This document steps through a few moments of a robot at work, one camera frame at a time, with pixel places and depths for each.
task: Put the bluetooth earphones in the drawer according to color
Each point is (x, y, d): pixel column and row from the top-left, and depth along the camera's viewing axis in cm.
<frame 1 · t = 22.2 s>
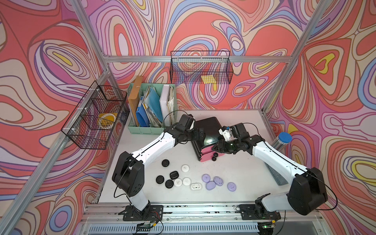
left hand: (201, 135, 84), fingers open
right hand: (216, 152, 82), fingers open
black drawer cabinet: (202, 147, 80), point 18 cm above the table
pink top drawer: (206, 150, 82), point 16 cm above the table
pink bottom drawer: (206, 157, 90), point 6 cm above the table
black round earphone case: (159, 179, 86), on the table
black square earphone case: (174, 175, 88), on the table
black round earphone case 2: (169, 183, 84), point 2 cm above the table
white round earphone case: (185, 168, 90), point 2 cm above the table
white round earphone case 2: (177, 182, 84), point 2 cm above the table
white oblong earphone case: (196, 186, 82), point 3 cm above the table
purple oval earphone case: (218, 181, 84), point 3 cm above the table
purple oval earphone case 2: (210, 185, 83), point 2 cm above the table
purple round earphone case: (231, 186, 82), point 2 cm above the table
green file organizer box: (156, 127, 106), point 5 cm above the table
brown cardboard folder: (134, 100, 83), point 33 cm above the table
blue folder: (142, 116, 95), point 19 cm above the table
white binder: (163, 99, 92), point 28 cm above the table
blue capped clear tube: (280, 141, 82), point 19 cm above the table
teal plastic folder: (153, 101, 96), point 24 cm above the table

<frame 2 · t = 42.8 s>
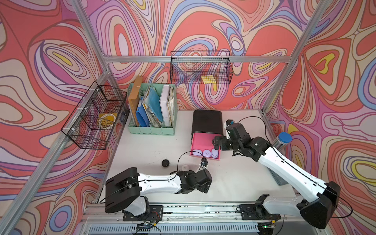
left hand: (206, 182, 80), fingers open
right hand: (221, 144, 77), fingers open
black drawer cabinet: (206, 121, 96), point 16 cm above the table
purple oval earphone case 2: (197, 153, 84), point 13 cm above the table
purple round earphone case: (206, 153, 84), point 13 cm above the table
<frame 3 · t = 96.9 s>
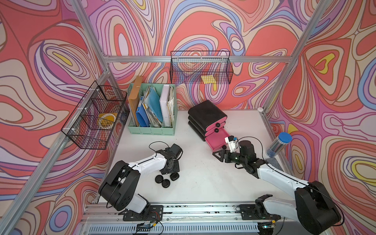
left hand: (175, 170, 89), fingers open
right hand: (216, 157, 84), fingers open
black drawer cabinet: (203, 115, 100), point 15 cm above the table
pink top drawer: (216, 125, 94), point 16 cm above the table
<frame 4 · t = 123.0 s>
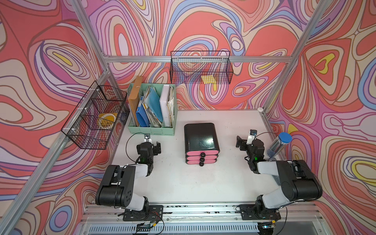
left hand: (150, 142, 93), fingers open
right hand: (245, 139, 94), fingers open
black drawer cabinet: (199, 149, 79), point 19 cm above the table
pink top drawer: (202, 153, 80), point 16 cm above the table
pink bottom drawer: (201, 164, 88), point 5 cm above the table
